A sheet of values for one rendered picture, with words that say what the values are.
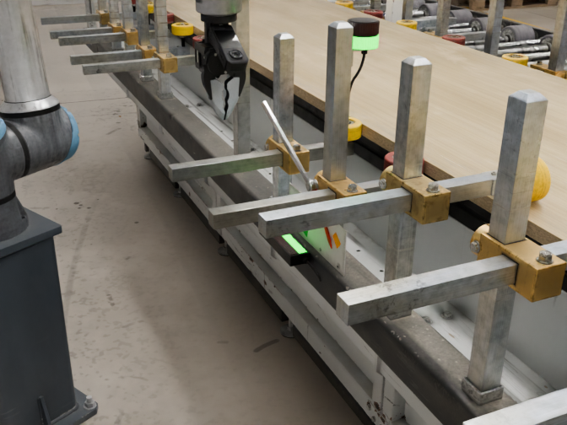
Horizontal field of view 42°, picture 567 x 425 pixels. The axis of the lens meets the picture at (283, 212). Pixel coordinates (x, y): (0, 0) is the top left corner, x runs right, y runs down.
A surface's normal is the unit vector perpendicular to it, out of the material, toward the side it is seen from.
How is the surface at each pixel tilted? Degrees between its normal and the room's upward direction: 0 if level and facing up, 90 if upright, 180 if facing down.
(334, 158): 90
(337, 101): 90
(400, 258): 90
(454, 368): 0
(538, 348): 90
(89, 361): 0
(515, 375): 0
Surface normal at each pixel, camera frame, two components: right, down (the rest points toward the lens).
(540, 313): -0.91, 0.17
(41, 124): 0.62, 0.25
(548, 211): 0.01, -0.91
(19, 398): 0.77, 0.28
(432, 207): 0.41, 0.39
